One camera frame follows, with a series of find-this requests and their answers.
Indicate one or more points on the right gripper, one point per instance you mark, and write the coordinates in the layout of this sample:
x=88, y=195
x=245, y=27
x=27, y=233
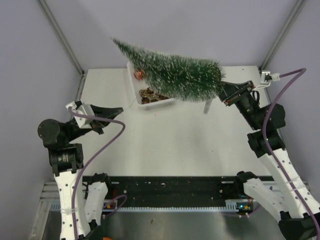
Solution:
x=229, y=89

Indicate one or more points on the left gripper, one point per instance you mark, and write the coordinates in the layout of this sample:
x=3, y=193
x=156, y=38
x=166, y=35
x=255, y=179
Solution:
x=105, y=112

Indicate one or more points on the white plastic basket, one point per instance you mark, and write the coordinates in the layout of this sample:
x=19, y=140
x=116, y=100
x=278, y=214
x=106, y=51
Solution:
x=137, y=85

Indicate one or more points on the brown and gold ornament garland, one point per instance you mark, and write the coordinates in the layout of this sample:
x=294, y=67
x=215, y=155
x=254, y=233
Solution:
x=149, y=96

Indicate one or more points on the small green christmas tree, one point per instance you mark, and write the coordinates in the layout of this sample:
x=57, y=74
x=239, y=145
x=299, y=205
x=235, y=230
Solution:
x=181, y=77

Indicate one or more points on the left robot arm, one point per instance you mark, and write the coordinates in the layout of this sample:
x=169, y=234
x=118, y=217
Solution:
x=80, y=214

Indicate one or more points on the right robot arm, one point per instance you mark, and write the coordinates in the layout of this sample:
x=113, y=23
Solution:
x=295, y=210

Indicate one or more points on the red glitter bauble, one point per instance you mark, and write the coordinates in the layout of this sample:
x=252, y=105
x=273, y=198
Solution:
x=139, y=75

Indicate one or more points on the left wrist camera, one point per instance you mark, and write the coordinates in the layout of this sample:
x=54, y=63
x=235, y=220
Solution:
x=81, y=108

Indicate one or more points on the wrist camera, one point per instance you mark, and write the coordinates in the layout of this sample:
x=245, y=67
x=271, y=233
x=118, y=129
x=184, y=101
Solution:
x=81, y=108
x=266, y=78

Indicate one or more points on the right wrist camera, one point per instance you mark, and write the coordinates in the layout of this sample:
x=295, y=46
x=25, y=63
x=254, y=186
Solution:
x=266, y=78

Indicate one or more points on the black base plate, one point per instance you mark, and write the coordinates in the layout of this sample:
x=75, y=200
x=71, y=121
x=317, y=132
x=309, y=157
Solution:
x=174, y=191

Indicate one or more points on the aluminium frame rail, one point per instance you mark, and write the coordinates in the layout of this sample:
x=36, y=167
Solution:
x=51, y=191

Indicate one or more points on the right aluminium corner post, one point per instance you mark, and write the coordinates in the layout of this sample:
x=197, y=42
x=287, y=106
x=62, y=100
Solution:
x=288, y=24

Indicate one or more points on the aluminium corner post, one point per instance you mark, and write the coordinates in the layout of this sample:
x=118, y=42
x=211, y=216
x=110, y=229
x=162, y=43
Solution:
x=288, y=24
x=60, y=35

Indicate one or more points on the left aluminium corner post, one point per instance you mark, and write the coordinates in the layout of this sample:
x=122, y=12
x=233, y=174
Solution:
x=60, y=35

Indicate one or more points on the white cable duct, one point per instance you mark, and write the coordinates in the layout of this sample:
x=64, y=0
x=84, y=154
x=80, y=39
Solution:
x=231, y=206

